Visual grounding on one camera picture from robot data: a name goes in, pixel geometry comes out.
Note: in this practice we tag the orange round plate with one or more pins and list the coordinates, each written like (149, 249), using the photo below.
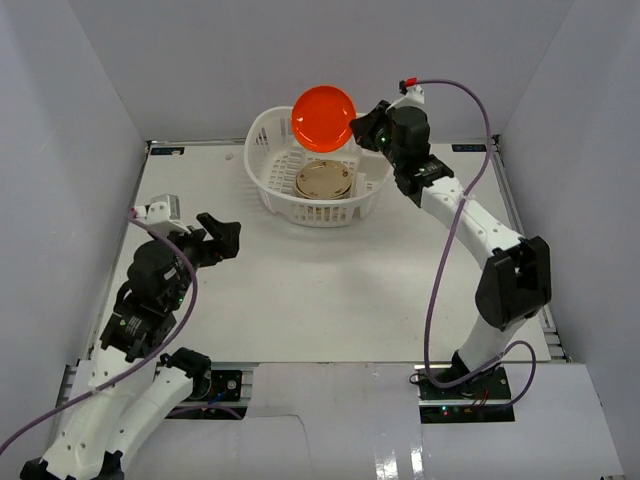
(321, 117)

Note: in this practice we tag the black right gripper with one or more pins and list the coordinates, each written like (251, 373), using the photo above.
(364, 128)

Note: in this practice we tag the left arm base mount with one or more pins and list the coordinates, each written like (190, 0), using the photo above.
(221, 397)

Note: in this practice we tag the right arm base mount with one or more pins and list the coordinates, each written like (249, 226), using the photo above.
(480, 401)

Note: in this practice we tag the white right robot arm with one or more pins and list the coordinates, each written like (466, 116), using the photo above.
(515, 281)

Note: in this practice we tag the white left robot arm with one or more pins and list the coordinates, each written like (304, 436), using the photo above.
(134, 383)

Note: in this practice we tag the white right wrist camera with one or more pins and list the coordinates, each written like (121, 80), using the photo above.
(412, 93)

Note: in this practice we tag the beige round floral plate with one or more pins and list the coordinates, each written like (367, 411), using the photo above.
(323, 180)

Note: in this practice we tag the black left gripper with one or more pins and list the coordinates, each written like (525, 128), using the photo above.
(205, 241)

